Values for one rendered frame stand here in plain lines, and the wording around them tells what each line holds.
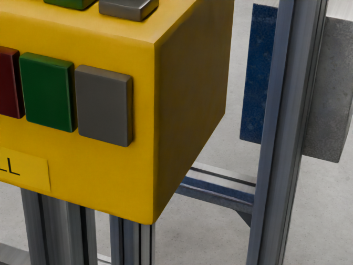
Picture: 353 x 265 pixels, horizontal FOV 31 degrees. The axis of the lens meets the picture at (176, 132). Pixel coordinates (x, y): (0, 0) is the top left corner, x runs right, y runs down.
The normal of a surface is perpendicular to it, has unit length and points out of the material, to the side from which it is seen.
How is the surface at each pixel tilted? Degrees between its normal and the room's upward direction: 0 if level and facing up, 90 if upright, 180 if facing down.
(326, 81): 90
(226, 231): 0
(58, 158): 90
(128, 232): 90
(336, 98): 90
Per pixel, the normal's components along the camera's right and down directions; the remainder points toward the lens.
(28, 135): -0.37, 0.51
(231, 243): 0.03, -0.83
